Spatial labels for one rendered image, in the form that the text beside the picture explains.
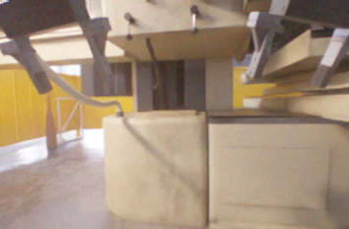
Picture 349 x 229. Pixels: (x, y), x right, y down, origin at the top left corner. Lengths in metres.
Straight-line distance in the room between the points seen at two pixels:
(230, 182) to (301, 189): 0.34
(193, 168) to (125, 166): 0.39
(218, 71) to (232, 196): 0.97
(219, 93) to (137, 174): 0.92
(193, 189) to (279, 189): 0.43
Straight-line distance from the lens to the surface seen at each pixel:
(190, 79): 1.59
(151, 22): 1.04
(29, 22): 0.39
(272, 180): 1.09
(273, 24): 0.35
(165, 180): 1.08
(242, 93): 3.40
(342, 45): 0.43
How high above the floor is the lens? 0.69
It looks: 4 degrees down
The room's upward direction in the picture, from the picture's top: 1 degrees counter-clockwise
